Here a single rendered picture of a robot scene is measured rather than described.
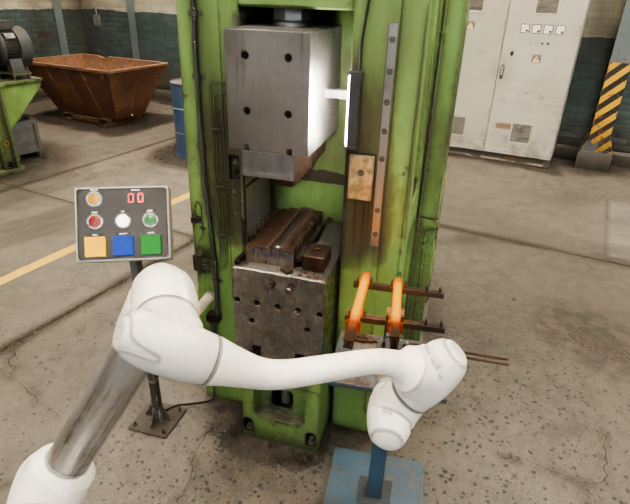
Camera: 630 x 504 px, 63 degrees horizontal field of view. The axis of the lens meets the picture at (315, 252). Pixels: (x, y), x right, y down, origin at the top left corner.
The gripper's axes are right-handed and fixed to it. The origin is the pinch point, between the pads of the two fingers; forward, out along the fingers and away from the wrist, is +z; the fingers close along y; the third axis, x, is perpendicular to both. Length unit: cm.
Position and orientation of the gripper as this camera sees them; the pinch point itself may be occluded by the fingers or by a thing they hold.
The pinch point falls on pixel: (394, 334)
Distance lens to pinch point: 154.0
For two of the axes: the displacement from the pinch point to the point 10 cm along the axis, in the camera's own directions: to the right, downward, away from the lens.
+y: 9.8, 1.1, -1.4
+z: 1.8, -4.3, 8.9
